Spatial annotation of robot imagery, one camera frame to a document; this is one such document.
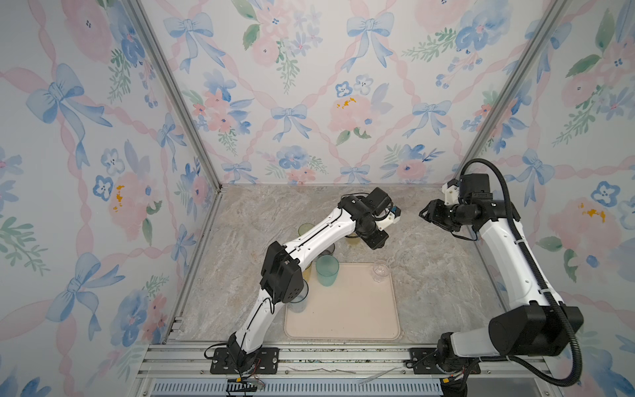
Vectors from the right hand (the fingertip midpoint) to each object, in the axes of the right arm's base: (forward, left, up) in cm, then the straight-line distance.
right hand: (427, 214), depth 79 cm
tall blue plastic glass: (-25, +40, -10) cm, 48 cm away
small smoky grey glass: (-1, +31, -22) cm, 38 cm away
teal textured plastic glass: (-9, +32, -21) cm, 39 cm away
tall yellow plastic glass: (-12, +38, -17) cm, 44 cm away
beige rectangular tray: (-22, +22, -24) cm, 39 cm away
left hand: (-5, +14, -8) cm, 17 cm away
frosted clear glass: (-9, +13, -21) cm, 26 cm away
